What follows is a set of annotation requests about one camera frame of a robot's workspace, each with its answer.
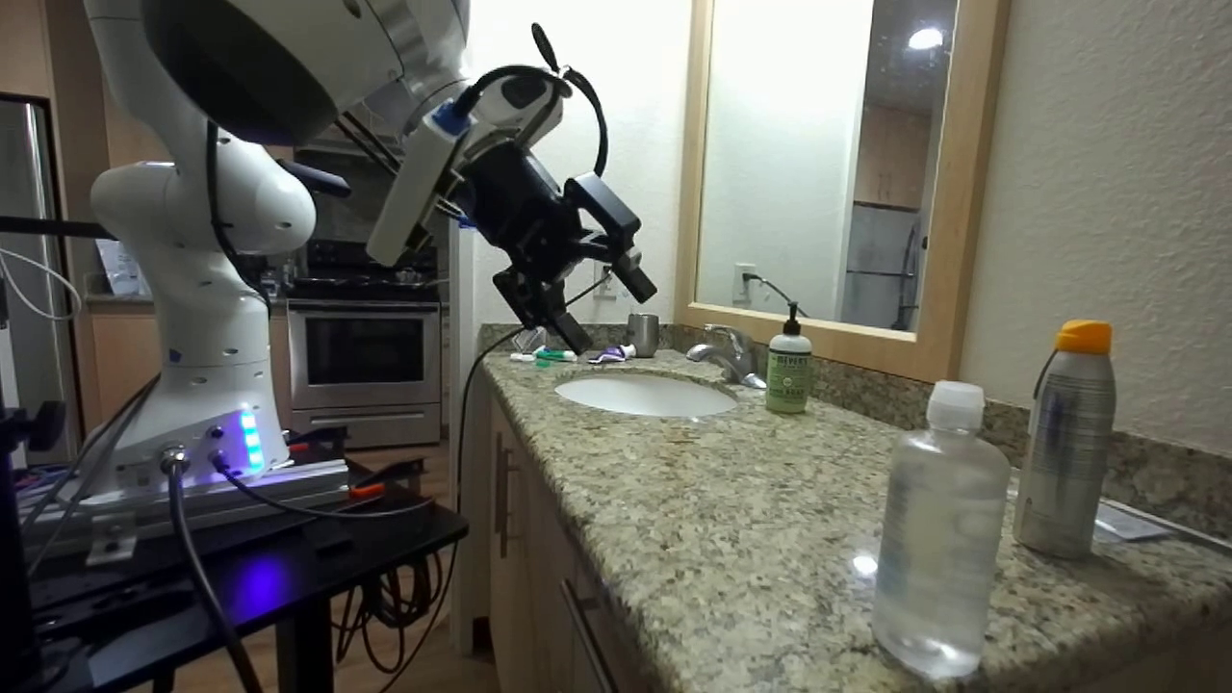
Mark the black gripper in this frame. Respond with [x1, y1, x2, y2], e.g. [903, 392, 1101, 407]
[458, 140, 603, 358]

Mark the green soap pump bottle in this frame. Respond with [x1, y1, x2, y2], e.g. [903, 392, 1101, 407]
[761, 299, 816, 419]

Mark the clear plastic bottle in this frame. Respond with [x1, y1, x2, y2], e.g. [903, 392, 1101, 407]
[869, 377, 1015, 684]

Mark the green white toothpaste tube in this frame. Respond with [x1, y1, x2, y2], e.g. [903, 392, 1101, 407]
[503, 337, 581, 375]

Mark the grey metal cup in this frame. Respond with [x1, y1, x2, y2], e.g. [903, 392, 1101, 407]
[622, 308, 667, 360]

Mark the white oval sink basin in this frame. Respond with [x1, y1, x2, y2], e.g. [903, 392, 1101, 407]
[551, 367, 747, 427]

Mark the chrome faucet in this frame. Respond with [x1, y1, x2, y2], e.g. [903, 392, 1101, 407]
[683, 319, 770, 392]

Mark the stainless steel oven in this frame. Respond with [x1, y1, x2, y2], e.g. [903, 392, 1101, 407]
[273, 237, 454, 452]

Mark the light wooden vanity cabinet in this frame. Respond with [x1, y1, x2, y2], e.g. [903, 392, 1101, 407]
[454, 371, 670, 693]

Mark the wooden framed mirror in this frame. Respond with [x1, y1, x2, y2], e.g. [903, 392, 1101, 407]
[672, 0, 1015, 385]

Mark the black robot cart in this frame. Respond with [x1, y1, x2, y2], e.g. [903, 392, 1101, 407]
[0, 493, 475, 693]

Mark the stainless steel fridge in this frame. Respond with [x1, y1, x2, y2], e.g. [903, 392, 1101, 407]
[0, 88, 78, 427]

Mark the silver spray can orange cap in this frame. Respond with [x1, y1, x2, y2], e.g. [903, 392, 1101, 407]
[1015, 317, 1120, 562]

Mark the clear flat plastic wrapper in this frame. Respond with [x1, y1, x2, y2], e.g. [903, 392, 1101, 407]
[1092, 493, 1232, 557]

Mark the black power cable with plug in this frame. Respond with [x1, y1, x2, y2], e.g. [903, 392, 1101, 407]
[434, 269, 610, 609]

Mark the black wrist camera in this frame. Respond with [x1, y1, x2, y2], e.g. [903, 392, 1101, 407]
[563, 174, 661, 308]

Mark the metal cabinet door handle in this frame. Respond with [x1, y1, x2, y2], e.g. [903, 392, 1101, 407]
[488, 436, 518, 522]

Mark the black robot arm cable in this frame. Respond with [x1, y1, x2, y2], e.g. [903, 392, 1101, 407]
[450, 18, 617, 185]

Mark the metal bar drawer handle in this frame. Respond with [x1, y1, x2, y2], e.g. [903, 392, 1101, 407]
[558, 572, 622, 693]

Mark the purple robot base plate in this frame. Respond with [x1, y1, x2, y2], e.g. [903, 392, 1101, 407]
[14, 454, 359, 557]

